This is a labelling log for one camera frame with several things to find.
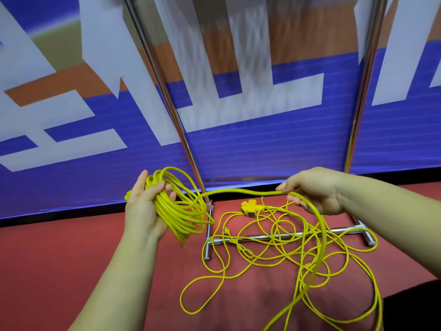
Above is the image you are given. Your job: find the person's right hand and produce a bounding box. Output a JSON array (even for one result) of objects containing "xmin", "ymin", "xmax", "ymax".
[{"xmin": 276, "ymin": 167, "xmax": 346, "ymax": 216}]

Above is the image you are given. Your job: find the person's left hand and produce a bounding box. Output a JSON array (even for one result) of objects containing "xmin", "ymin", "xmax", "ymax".
[{"xmin": 124, "ymin": 170, "xmax": 177, "ymax": 242}]

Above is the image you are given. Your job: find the yellow extension cord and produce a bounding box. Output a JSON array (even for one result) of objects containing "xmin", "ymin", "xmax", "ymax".
[{"xmin": 125, "ymin": 166, "xmax": 384, "ymax": 331}]

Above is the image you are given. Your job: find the person's right forearm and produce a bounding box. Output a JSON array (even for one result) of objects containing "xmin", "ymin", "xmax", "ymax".
[{"xmin": 339, "ymin": 176, "xmax": 441, "ymax": 279}]

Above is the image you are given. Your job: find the person's left forearm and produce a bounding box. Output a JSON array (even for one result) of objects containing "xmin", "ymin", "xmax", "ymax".
[{"xmin": 68, "ymin": 231, "xmax": 167, "ymax": 331}]

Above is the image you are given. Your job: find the blue white printed banner panel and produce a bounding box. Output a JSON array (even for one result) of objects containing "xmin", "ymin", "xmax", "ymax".
[
  {"xmin": 0, "ymin": 0, "xmax": 198, "ymax": 219},
  {"xmin": 350, "ymin": 0, "xmax": 441, "ymax": 175},
  {"xmin": 133, "ymin": 0, "xmax": 371, "ymax": 190}
]

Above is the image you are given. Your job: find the chrome metal banner stand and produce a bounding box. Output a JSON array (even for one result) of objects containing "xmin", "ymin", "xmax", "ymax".
[{"xmin": 123, "ymin": 0, "xmax": 388, "ymax": 262}]

